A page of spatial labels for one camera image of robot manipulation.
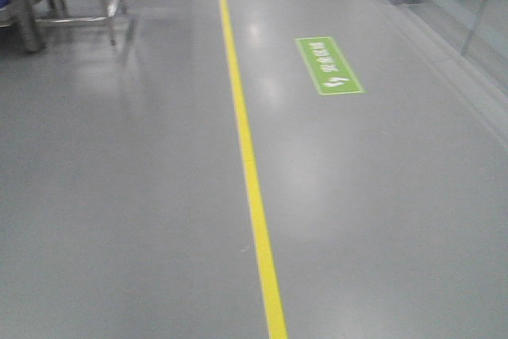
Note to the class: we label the green floor sign sticker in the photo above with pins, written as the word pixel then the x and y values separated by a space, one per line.
pixel 328 67

